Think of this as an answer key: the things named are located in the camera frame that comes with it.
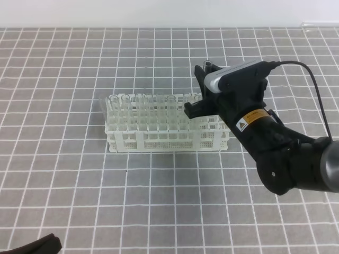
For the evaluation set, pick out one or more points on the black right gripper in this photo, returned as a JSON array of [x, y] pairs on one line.
[[241, 99]]

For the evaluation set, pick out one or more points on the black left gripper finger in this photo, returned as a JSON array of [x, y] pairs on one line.
[[49, 244]]

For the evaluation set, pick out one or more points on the clear glass test tube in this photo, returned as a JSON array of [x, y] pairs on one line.
[[207, 68]]

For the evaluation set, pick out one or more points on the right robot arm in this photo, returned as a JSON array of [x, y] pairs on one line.
[[285, 159]]

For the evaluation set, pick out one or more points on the grey checkered tablecloth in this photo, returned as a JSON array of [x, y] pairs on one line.
[[58, 175]]

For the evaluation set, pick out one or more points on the white plastic test tube rack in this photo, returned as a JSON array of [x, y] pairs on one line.
[[207, 133]]

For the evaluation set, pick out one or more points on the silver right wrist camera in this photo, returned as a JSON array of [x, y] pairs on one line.
[[213, 79]]

